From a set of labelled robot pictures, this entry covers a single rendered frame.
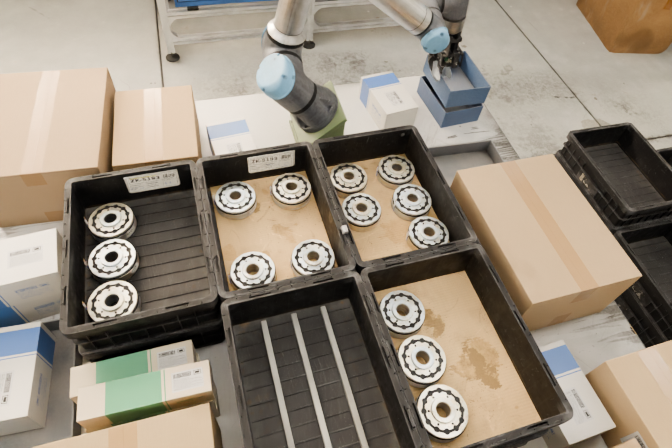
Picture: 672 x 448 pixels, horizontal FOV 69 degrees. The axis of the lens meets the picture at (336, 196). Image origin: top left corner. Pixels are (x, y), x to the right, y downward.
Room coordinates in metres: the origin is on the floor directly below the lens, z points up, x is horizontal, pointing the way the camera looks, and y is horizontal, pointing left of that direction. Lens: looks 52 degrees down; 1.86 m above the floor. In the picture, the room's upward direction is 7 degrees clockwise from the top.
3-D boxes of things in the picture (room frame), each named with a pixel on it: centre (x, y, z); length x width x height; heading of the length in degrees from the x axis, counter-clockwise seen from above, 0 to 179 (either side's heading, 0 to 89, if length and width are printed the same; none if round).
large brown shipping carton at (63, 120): (0.90, 0.80, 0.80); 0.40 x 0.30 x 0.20; 18
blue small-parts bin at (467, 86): (1.41, -0.36, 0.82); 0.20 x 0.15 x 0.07; 22
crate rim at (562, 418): (0.42, -0.28, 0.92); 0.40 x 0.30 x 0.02; 23
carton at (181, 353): (0.31, 0.37, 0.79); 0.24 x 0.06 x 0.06; 112
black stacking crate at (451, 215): (0.79, -0.13, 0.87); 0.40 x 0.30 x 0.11; 23
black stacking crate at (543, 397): (0.42, -0.28, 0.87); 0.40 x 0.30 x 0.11; 23
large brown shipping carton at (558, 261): (0.78, -0.53, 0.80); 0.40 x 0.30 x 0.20; 22
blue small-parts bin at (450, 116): (1.40, -0.35, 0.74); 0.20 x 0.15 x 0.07; 25
